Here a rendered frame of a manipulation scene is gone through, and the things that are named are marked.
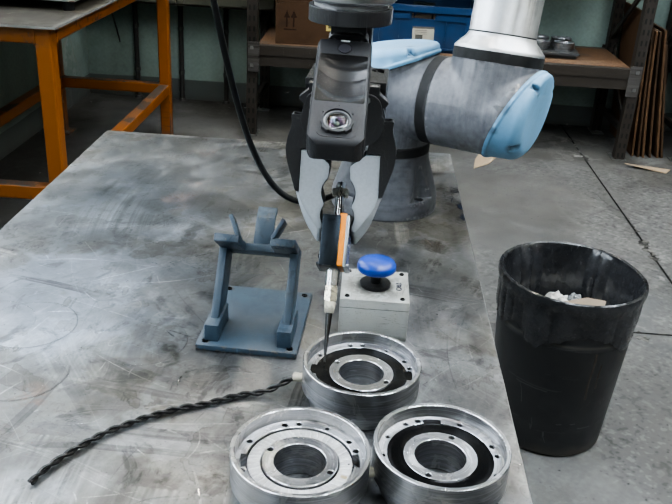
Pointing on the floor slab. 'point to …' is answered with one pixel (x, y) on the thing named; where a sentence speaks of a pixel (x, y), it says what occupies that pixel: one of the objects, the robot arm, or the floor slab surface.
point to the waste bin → (563, 340)
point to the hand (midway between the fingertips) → (336, 232)
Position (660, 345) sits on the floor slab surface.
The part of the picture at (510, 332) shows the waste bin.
